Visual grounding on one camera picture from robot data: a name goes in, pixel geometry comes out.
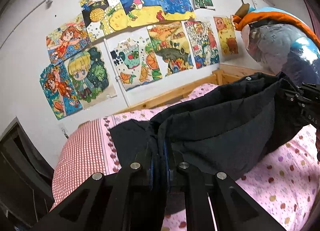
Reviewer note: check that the person's right hand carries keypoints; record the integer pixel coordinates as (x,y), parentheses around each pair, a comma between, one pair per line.
(318,144)

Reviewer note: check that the city collage drawing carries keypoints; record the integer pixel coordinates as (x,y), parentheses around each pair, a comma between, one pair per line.
(203,43)

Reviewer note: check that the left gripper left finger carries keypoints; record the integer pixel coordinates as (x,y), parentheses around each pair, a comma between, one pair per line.
(121,201)

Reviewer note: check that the pineapple drawing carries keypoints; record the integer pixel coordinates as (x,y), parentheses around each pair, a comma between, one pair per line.
(103,17)

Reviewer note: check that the red-hair girl drawing upper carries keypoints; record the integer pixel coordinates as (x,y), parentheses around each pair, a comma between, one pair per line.
(67,40)

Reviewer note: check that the orange cloth on pile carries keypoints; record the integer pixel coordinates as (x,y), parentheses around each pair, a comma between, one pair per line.
(252,18)

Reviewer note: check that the pink jellyfish sea drawing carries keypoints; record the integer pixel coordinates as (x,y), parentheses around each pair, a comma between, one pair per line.
(177,10)

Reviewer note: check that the black padded jacket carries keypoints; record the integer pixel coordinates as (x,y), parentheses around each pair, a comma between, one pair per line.
(229,129)

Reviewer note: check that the dark wooden door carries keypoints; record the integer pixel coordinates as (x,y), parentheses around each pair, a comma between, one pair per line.
(26,179)

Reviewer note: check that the swimming girl drawing lower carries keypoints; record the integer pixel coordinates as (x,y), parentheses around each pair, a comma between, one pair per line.
(59,91)

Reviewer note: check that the wooden bed frame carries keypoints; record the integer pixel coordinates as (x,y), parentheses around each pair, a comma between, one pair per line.
(222,76)

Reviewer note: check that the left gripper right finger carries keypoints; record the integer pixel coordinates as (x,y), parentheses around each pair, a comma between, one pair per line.
(210,201)

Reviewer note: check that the cup and oranges drawing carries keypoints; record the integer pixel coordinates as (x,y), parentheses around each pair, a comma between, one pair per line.
(134,58)

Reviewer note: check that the bagged bedding pile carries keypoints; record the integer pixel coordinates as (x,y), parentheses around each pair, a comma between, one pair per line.
(281,47)

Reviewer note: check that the blue sea fish drawing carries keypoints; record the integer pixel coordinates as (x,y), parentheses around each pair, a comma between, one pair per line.
(143,12)

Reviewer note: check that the blond boy drawing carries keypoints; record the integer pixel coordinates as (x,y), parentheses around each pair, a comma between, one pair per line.
(90,77)

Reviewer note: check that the landscape flowers drawing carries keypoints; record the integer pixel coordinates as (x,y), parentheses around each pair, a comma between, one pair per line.
(170,43)

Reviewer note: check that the pink heart-print duvet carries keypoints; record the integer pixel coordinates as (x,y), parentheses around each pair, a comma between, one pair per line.
(285,182)

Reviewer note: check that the red checked pillow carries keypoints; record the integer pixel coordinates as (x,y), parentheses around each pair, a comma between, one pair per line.
(82,155)

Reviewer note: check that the yellow bear drawing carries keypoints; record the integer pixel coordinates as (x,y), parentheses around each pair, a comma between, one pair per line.
(226,35)

